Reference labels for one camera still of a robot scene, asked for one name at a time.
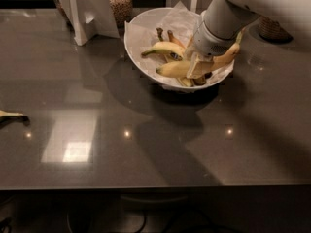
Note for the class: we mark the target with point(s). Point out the left glass jar of nuts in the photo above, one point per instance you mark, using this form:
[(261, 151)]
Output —
[(122, 11)]

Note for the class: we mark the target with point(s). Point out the white bowl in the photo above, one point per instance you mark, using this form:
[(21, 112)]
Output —
[(142, 62)]

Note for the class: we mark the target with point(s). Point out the glass jar of nuts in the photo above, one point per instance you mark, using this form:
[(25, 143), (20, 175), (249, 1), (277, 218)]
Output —
[(122, 11), (271, 31)]

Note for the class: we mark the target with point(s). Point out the greenish yellow banana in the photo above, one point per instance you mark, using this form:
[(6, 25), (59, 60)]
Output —
[(166, 48)]

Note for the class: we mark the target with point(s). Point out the banana at table edge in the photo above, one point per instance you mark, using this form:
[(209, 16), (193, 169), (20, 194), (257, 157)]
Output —
[(10, 116)]

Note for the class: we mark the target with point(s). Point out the right glass jar of nuts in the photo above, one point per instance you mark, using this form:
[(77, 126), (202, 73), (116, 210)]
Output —
[(271, 31)]

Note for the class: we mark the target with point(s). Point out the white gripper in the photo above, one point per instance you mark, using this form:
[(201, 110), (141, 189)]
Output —
[(207, 44)]

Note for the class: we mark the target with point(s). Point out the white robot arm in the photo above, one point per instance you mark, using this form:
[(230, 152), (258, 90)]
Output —
[(217, 27)]

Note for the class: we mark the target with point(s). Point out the large yellow banana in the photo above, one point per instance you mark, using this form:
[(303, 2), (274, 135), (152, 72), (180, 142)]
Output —
[(199, 65)]

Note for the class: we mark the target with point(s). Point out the brown-stemmed yellow banana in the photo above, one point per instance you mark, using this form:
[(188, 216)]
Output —
[(170, 58)]

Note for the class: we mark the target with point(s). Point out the left white paper stand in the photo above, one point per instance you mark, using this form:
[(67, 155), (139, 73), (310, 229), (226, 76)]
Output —
[(90, 18)]

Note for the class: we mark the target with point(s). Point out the white paper liner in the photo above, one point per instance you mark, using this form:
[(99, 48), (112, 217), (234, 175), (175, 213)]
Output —
[(175, 23)]

